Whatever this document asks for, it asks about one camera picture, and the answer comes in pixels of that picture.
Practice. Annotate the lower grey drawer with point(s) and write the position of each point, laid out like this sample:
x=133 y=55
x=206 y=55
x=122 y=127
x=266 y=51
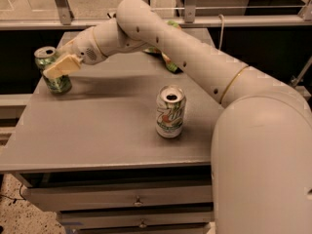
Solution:
x=140 y=218

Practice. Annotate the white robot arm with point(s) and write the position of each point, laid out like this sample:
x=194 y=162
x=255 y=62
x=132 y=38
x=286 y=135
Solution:
x=261 y=150

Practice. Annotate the green chip bag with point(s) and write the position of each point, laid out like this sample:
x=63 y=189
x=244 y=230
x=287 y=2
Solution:
x=170 y=65

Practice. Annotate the grey drawer cabinet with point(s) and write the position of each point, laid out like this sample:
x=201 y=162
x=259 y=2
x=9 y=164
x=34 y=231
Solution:
x=103 y=131

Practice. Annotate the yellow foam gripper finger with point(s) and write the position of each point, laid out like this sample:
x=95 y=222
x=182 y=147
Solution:
x=66 y=48
x=64 y=65

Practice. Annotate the green soda can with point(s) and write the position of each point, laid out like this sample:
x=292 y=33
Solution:
x=44 y=57

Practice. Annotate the metal railing frame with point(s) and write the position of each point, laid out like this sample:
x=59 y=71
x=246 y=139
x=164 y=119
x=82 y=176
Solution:
x=79 y=14

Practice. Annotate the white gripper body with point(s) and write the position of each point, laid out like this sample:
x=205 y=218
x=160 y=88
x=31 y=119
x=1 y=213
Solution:
x=84 y=48

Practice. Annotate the white 7up can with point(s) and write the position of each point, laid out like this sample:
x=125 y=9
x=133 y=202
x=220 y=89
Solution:
x=170 y=107

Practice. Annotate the upper grey drawer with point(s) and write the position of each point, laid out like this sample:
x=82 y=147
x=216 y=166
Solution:
x=123 y=195

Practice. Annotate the grey drawer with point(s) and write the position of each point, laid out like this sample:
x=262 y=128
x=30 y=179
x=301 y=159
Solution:
x=123 y=195
x=140 y=218

